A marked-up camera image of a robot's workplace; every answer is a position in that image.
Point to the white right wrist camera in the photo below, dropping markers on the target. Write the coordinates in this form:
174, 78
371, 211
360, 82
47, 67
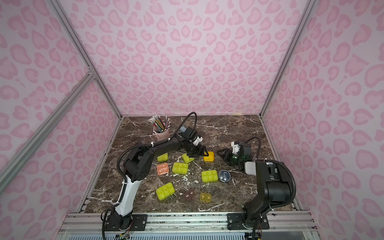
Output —
235, 147

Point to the white pillbox green lid front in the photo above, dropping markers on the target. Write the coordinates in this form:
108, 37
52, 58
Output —
165, 191

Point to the small yellow pillbox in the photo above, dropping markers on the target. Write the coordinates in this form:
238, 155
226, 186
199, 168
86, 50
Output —
205, 197

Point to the small dark red pillbox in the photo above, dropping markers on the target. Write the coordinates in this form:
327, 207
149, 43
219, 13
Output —
189, 194

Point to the coloured pencils bundle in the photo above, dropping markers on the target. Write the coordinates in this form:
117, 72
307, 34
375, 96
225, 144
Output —
160, 125

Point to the pink pencil cup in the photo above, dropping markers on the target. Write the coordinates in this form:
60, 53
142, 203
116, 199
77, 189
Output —
165, 134

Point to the white pillbox yellow lid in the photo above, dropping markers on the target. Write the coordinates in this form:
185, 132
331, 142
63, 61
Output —
209, 158

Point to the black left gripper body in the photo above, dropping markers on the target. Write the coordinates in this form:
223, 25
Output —
197, 147

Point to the white pillbox green lid back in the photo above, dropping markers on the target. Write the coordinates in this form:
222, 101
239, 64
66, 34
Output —
187, 159

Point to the orange square pillbox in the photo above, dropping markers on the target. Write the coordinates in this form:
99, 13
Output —
162, 169

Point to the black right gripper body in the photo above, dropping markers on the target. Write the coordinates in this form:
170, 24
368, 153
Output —
231, 154

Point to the white pillbox green lid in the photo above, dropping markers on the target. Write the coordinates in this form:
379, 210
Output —
165, 191
163, 158
210, 176
180, 168
187, 159

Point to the aluminium front rail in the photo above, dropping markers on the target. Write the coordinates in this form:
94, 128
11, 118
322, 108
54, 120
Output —
285, 225

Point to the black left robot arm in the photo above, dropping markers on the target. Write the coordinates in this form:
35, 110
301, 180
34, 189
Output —
134, 165

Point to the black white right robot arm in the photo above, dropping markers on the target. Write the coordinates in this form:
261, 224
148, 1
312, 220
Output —
276, 186

